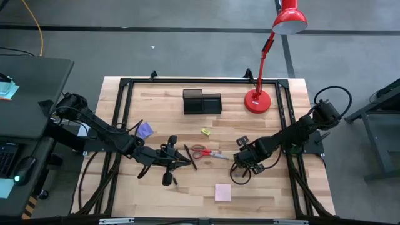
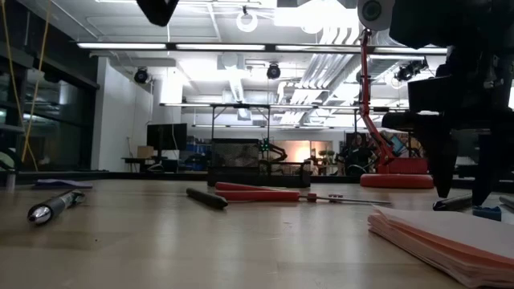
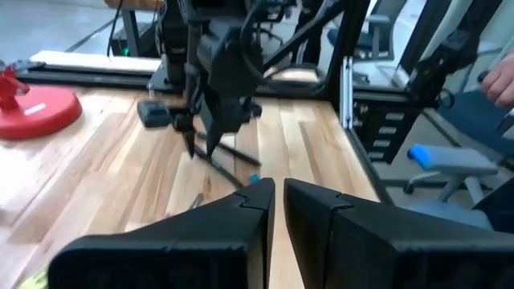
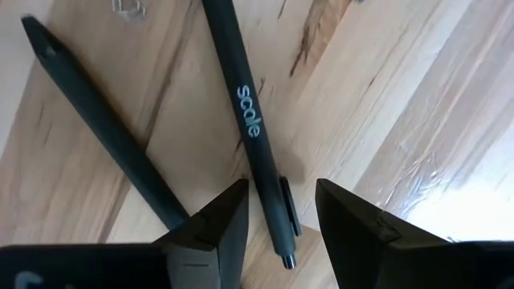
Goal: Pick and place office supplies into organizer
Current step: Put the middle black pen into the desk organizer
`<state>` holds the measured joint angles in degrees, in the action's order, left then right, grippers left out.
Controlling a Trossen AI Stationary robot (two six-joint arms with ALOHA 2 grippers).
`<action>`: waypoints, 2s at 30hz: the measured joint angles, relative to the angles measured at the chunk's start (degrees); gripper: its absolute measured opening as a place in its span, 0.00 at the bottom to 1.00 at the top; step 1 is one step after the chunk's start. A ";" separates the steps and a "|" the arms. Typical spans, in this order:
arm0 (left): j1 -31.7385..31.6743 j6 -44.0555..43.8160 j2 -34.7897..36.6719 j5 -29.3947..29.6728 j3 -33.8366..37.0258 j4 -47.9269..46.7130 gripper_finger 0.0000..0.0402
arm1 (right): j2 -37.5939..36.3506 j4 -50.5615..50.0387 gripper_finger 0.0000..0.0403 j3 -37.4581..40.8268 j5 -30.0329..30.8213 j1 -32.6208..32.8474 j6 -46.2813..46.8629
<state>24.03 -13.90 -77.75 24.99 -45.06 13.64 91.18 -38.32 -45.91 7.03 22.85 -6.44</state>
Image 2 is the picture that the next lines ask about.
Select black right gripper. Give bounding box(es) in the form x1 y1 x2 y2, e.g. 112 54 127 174
381 46 514 207

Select small blue brick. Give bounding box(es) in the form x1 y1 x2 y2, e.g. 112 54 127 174
472 205 503 222

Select purple sticky note pad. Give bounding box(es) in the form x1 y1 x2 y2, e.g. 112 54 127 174
31 178 94 190

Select red handled scissors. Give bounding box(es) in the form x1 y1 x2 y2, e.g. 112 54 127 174
214 181 393 205

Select black pen with silver tip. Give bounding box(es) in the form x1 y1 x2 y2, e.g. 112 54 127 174
27 189 86 226

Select black mesh desk organizer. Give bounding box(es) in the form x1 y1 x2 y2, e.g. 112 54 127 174
207 138 312 189

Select red desk lamp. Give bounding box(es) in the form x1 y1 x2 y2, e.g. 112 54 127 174
356 0 434 189

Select pink sticky note pad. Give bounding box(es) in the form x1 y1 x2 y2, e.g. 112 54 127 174
367 204 514 289

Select person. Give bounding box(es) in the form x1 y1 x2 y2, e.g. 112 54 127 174
345 134 378 177

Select black computer monitor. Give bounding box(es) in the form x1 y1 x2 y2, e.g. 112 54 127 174
146 123 189 152

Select background desk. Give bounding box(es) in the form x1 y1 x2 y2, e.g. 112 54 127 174
122 156 182 173

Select pale green round object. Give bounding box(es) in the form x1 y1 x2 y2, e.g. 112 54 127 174
0 150 16 173

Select white ceiling ring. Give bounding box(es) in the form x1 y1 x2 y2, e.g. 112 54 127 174
235 10 259 34

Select black background workstation frame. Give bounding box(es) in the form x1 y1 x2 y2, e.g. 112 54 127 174
159 102 410 141

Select black aluminium table frame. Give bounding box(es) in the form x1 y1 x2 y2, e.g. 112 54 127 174
15 170 514 193

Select yellow cable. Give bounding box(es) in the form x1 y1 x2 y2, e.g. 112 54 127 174
0 0 52 173

